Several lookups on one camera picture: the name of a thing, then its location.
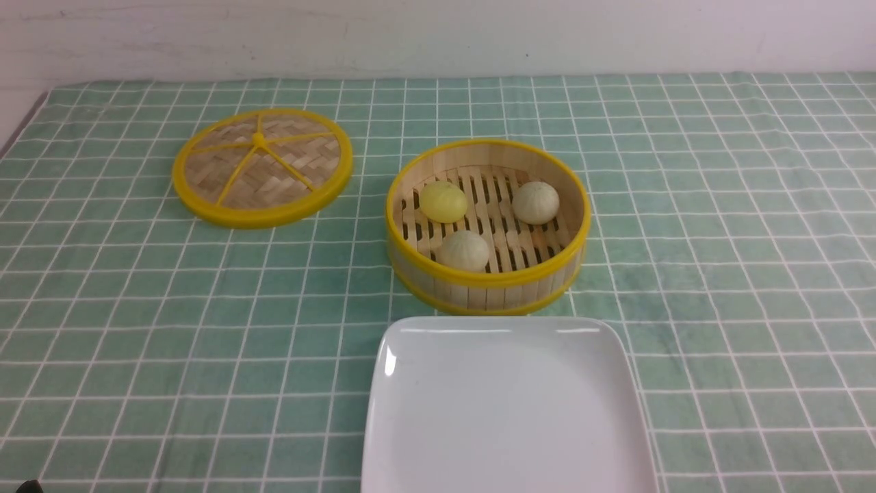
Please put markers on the green checked tablecloth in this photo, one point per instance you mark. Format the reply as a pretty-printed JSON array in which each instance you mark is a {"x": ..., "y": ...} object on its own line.
[{"x": 732, "y": 249}]

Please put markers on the white steamed bun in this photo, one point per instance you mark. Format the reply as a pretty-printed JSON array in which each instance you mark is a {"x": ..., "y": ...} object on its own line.
[
  {"x": 464, "y": 250},
  {"x": 535, "y": 203}
]

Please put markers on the yellow-rimmed bamboo steamer lid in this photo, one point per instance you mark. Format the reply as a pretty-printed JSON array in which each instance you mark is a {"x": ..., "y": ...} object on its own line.
[{"x": 263, "y": 169}]

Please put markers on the white square plate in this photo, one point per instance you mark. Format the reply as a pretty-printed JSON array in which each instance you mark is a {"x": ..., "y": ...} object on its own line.
[{"x": 504, "y": 404}]

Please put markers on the yellow steamed bun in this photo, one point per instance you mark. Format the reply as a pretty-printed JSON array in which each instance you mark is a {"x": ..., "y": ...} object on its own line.
[{"x": 443, "y": 202}]

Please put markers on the yellow-rimmed bamboo steamer basket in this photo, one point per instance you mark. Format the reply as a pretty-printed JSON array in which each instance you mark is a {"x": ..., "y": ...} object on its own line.
[{"x": 528, "y": 266}]

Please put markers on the white steamed bun front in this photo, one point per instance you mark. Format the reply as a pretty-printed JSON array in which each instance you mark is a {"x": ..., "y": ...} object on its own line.
[{"x": 464, "y": 250}]

